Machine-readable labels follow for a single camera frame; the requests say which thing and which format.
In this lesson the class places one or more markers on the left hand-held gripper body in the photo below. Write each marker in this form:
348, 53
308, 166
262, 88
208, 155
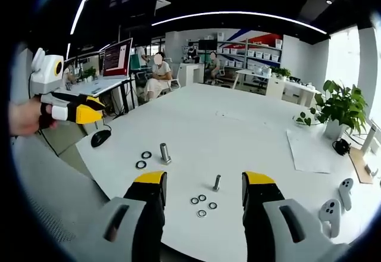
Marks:
47, 71

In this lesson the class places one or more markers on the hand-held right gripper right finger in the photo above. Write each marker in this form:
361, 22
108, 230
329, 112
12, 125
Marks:
274, 211

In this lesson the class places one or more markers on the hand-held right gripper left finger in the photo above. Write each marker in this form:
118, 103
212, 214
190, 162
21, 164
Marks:
134, 211

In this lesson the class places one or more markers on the large black washer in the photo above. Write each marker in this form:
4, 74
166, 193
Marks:
137, 163
143, 153

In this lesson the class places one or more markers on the small threaded stud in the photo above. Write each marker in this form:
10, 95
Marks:
217, 182

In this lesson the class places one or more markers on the large threaded stud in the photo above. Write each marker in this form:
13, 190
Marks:
165, 154

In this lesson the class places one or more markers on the person's left hand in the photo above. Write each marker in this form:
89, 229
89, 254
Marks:
25, 117

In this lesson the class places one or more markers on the black computer mouse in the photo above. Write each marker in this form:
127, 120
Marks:
99, 138

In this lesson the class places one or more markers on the small potted plant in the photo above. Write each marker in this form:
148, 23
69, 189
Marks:
90, 73

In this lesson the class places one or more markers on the computer monitor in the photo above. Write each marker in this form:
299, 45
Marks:
116, 58

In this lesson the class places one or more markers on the grey handheld controller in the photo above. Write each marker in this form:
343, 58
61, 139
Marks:
346, 192
332, 214

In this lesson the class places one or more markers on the white paper sheet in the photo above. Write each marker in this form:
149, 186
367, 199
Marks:
309, 152

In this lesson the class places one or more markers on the white office chair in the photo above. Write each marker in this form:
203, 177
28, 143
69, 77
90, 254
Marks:
175, 79

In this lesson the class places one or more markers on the small black device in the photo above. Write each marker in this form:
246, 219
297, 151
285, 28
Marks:
341, 147

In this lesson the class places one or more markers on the wooden board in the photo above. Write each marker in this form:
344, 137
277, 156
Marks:
360, 166

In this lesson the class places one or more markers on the potted green plant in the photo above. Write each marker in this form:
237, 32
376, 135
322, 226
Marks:
342, 104

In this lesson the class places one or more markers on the white side desk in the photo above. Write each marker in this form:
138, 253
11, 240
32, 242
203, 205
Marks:
253, 76

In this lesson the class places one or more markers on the storage shelf with white bins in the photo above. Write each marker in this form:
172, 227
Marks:
253, 55

